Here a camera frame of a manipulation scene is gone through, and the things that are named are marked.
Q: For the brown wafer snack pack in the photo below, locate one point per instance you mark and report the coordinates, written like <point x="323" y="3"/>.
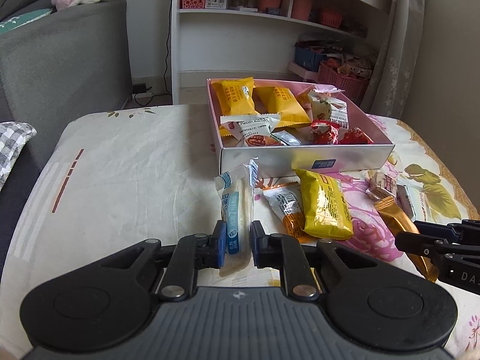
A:
<point x="381" y="186"/>

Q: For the pink basket on floor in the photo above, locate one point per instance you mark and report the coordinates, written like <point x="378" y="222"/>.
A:
<point x="353" y="88"/>

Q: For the teal cushion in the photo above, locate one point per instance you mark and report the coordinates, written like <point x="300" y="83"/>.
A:
<point x="20" y="20"/>

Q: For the pecan kernel snack pack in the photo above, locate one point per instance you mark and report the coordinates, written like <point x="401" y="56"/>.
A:
<point x="252" y="130"/>

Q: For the blue storage bin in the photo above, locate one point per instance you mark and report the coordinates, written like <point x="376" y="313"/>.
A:
<point x="309" y="57"/>

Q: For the red shelf basket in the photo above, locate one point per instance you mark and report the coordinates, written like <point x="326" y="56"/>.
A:
<point x="331" y="18"/>

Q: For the pecan pack in box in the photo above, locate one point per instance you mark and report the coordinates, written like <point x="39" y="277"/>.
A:
<point x="328" y="108"/>

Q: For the lace curtain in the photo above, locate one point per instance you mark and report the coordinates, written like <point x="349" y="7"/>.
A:
<point x="390" y="83"/>

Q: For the pink white candy pack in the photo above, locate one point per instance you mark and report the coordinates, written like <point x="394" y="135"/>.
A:
<point x="329" y="90"/>

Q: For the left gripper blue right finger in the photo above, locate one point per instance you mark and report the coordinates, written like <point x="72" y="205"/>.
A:
<point x="292" y="259"/>

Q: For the checkered grey pillow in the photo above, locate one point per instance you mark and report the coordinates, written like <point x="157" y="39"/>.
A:
<point x="14" y="136"/>

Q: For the gold snack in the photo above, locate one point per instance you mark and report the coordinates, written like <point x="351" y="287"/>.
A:
<point x="398" y="222"/>

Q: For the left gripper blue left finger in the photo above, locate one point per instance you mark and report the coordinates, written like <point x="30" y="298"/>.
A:
<point x="182" y="262"/>

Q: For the yellow snack pack in box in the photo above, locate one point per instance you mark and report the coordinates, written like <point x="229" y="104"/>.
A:
<point x="235" y="96"/>

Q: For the white cream snack pack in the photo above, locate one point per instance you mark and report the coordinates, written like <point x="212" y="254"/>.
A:
<point x="405" y="200"/>

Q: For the yellow snack pack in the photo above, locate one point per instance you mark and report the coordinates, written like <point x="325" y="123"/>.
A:
<point x="235" y="96"/>
<point x="325" y="209"/>

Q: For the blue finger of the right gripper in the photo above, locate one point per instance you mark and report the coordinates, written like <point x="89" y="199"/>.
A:
<point x="446" y="232"/>
<point x="424" y="245"/>

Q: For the pink cup holder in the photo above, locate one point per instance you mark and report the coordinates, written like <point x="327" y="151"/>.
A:
<point x="301" y="9"/>

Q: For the white blue bread stick pack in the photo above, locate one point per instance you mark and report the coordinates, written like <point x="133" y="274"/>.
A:
<point x="236" y="191"/>

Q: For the red snack pack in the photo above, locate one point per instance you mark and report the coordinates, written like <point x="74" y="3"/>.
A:
<point x="325" y="132"/>

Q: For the white bookshelf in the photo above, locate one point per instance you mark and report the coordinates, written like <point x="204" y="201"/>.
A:
<point x="233" y="39"/>

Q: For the grey sofa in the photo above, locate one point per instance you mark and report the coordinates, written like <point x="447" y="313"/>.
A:
<point x="65" y="65"/>

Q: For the orange white snack pack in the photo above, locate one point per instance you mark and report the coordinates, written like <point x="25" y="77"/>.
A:
<point x="286" y="202"/>

